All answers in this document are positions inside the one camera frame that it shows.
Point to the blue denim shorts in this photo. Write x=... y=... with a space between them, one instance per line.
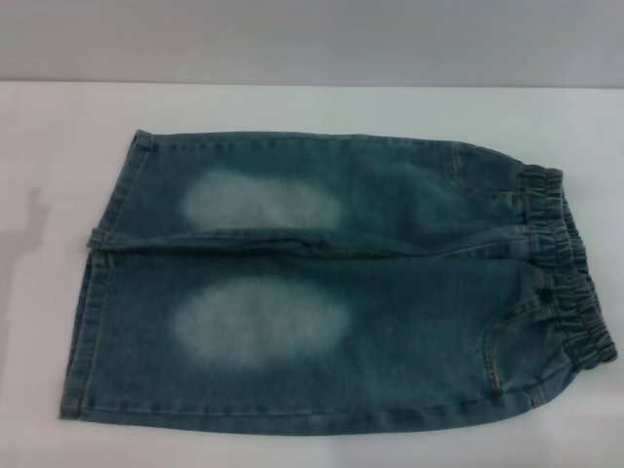
x=370 y=302

